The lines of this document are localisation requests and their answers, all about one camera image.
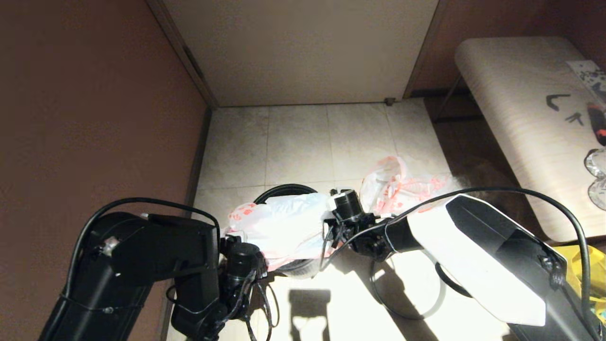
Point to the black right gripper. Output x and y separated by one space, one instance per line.
367 237

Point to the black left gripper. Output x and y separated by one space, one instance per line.
232 298

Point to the white trash bag red trim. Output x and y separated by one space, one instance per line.
289 227

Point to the black round trash bin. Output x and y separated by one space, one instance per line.
284 189

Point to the red-printed plastic bag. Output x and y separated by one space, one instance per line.
402 189

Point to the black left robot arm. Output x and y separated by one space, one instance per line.
142 255

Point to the clear plastic bag dark contents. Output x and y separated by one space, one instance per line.
478 177

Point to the yellow plastic bag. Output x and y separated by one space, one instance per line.
594 270

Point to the white door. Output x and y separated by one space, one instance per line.
303 52

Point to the light wood-grain table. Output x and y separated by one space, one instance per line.
511 94

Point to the small black hex key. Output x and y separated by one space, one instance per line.
575 118

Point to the clear shiny glass item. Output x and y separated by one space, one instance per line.
599 195
597 163

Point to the white patterned paper sheet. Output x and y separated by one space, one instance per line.
592 75

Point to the black cylindrical right wrist camera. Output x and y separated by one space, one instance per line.
348 206

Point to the black cylindrical wrist camera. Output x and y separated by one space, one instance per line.
348 206
244 260

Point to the black cylindrical left wrist camera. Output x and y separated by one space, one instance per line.
244 260

